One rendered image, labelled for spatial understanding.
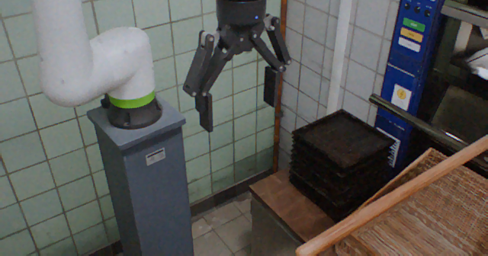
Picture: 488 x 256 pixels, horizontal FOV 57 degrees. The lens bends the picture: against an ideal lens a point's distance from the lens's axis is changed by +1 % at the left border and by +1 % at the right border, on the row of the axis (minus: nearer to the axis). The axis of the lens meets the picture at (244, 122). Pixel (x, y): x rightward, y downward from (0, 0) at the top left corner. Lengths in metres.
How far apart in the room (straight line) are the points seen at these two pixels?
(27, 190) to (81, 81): 1.09
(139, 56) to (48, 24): 0.25
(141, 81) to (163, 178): 0.32
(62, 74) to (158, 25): 0.93
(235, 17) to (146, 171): 0.73
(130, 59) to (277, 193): 1.00
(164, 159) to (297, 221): 0.70
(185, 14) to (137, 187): 0.91
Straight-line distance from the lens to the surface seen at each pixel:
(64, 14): 0.99
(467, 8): 1.47
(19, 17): 1.75
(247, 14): 0.65
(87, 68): 1.06
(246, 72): 2.28
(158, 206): 1.40
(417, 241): 1.83
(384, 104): 1.42
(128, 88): 1.17
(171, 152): 1.30
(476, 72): 1.69
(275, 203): 1.86
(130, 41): 1.14
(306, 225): 1.79
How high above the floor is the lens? 1.90
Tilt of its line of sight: 35 degrees down
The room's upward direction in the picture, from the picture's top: straight up
